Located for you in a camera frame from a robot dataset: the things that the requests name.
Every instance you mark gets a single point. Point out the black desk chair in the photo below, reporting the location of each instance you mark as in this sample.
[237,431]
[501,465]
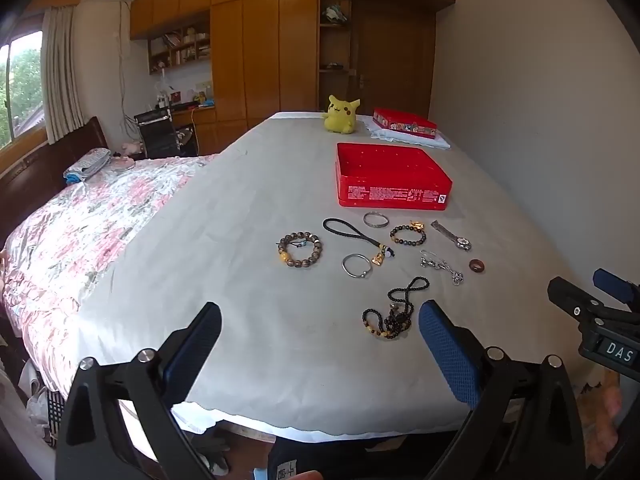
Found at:
[157,132]

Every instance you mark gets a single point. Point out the wooden wardrobe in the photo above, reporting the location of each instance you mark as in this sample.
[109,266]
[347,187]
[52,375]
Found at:
[260,60]

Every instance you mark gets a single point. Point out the dark wooden headboard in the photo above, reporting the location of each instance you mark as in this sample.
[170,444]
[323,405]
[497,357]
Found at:
[30,180]

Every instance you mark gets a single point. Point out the folded patterned clothes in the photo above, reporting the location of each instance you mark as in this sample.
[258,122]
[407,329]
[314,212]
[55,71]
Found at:
[87,165]

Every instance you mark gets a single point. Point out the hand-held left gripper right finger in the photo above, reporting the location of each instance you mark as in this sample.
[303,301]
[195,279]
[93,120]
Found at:
[447,355]

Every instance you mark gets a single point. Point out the red printed tin lid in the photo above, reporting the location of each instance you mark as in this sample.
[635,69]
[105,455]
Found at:
[405,122]

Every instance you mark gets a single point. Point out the wide silver bangle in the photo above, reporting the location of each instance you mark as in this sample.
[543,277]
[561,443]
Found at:
[375,224]

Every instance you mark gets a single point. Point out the pink plush toy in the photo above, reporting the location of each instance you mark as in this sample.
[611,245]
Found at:
[132,148]

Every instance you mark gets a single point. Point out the thin silver bangle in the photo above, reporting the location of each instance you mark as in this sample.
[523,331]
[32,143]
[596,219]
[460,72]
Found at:
[366,273]

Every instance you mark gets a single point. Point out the beige curtain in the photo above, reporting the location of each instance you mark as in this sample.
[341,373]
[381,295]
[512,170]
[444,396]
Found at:
[62,75]

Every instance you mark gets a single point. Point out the window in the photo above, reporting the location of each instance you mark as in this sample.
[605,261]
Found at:
[22,90]

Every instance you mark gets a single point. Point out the silver wristwatch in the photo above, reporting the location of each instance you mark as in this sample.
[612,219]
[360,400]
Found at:
[462,244]

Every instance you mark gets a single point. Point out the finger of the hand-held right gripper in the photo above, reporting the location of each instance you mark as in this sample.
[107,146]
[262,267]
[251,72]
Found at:
[611,284]
[575,300]

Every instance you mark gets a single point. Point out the gold charm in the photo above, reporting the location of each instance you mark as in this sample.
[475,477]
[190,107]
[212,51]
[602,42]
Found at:
[416,225]

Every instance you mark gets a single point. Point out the wooden door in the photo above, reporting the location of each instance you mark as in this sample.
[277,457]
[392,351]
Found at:
[395,60]

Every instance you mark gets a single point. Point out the wooden desk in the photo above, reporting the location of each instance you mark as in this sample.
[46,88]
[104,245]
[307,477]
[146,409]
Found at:
[202,125]

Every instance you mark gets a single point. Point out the pink floral blanket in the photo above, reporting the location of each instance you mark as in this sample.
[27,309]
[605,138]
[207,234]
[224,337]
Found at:
[75,240]

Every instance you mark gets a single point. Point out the row of books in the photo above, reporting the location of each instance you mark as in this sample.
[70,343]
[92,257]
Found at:
[185,45]

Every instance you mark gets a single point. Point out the yellow plush toy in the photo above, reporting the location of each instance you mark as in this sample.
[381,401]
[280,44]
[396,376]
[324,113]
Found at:
[341,115]

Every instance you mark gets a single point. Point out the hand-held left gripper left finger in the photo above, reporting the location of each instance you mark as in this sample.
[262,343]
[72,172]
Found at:
[176,382]

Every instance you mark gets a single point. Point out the red tin box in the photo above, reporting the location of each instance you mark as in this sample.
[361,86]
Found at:
[395,195]

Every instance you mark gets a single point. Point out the white folded cloth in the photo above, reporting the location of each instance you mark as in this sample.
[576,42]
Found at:
[431,143]

